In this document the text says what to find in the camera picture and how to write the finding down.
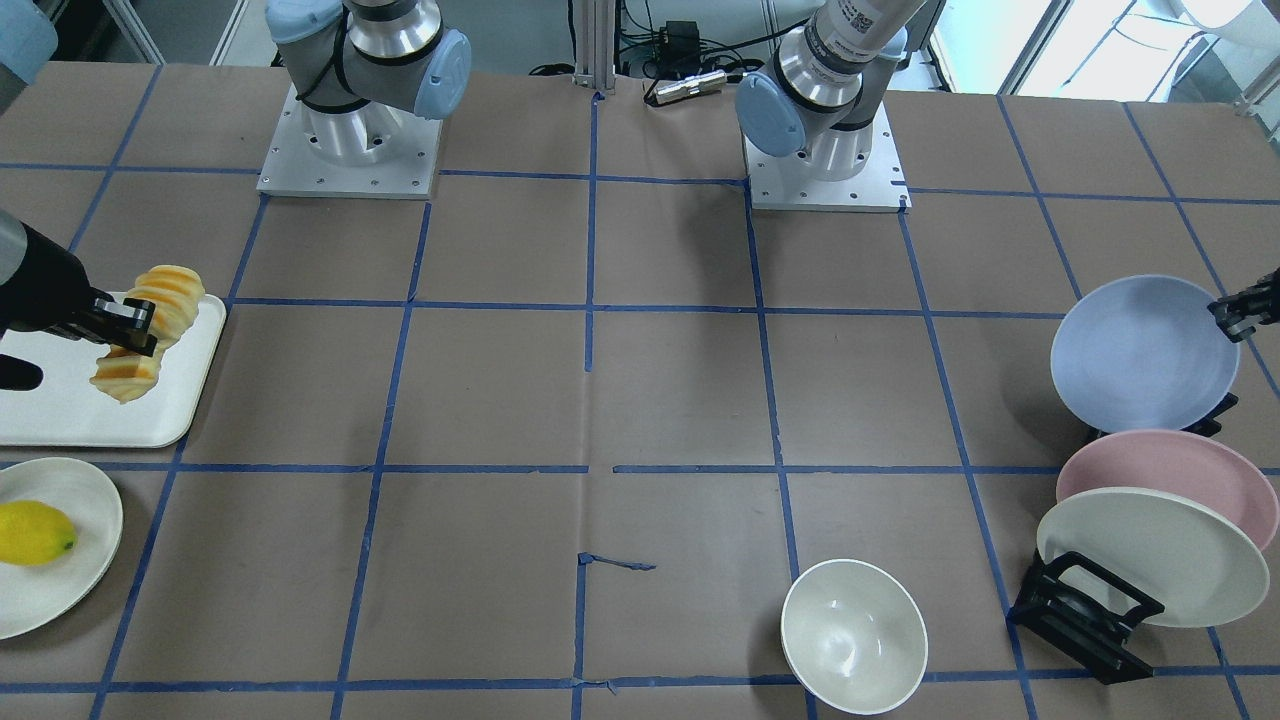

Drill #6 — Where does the black power adapter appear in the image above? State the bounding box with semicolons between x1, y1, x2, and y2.
657;20;701;67

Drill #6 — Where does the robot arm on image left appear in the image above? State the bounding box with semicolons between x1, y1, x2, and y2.
1;1;472;402

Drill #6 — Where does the black plate rack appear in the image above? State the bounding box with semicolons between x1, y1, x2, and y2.
1007;395;1236;684

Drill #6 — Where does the silver cylinder connector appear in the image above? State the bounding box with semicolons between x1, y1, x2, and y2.
643;70;730;108

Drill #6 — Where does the white plate with lemon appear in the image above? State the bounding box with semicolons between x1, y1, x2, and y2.
1;457;124;639

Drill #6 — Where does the white rectangular tray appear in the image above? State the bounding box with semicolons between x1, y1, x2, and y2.
1;293;227;448

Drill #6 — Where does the yellow sliced bread loaf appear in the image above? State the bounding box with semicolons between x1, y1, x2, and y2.
90;264;205;404

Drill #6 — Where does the blue plate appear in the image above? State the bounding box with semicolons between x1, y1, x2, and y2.
1050;274;1242;433

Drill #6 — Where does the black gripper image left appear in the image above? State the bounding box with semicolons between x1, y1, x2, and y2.
1;222;157;357

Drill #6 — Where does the yellow lemon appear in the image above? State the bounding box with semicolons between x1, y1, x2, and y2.
1;500;78;566

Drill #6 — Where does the cream plate in rack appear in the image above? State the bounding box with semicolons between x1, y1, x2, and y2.
1036;487;1270;628

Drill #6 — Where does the aluminium frame post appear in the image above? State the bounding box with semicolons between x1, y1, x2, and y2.
570;0;618;97

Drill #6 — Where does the pink plate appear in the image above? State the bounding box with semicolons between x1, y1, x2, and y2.
1055;429;1279;550

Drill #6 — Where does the white bowl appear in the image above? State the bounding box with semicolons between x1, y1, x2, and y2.
780;559;931;716

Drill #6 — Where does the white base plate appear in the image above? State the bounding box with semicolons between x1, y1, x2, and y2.
742;106;913;213
257;87;445;201

